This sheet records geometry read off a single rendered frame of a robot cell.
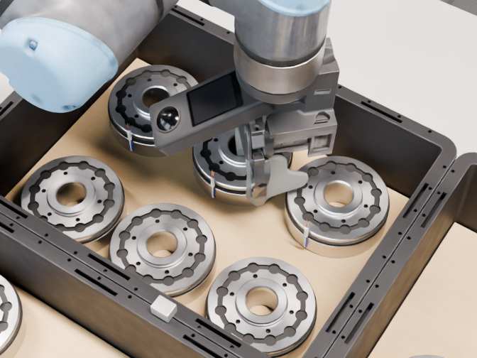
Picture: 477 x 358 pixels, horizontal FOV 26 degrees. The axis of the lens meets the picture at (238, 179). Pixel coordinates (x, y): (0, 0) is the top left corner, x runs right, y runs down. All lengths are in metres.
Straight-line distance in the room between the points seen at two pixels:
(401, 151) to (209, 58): 0.23
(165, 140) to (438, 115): 0.49
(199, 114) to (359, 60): 0.48
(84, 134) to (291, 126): 0.29
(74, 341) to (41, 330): 0.03
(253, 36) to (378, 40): 0.59
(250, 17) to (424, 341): 0.37
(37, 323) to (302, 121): 0.32
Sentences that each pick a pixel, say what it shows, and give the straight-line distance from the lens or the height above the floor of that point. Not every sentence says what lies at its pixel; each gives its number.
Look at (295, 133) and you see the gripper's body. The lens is 0.92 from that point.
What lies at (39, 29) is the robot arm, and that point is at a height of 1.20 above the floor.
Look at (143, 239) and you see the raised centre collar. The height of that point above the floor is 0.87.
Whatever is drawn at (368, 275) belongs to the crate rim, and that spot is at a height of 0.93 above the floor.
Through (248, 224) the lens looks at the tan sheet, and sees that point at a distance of 1.04.
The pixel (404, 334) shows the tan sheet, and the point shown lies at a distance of 1.00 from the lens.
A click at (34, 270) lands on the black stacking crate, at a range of 0.97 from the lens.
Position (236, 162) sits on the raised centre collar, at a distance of 1.04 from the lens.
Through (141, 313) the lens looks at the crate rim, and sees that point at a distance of 0.89.
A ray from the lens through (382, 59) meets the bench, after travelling 1.36.
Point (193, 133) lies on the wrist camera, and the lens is 0.91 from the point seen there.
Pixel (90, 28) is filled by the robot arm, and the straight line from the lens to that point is 0.72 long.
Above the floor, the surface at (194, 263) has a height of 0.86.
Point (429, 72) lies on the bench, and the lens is 1.36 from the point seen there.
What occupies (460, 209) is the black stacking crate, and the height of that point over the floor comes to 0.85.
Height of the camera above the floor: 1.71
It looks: 55 degrees down
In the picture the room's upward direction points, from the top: straight up
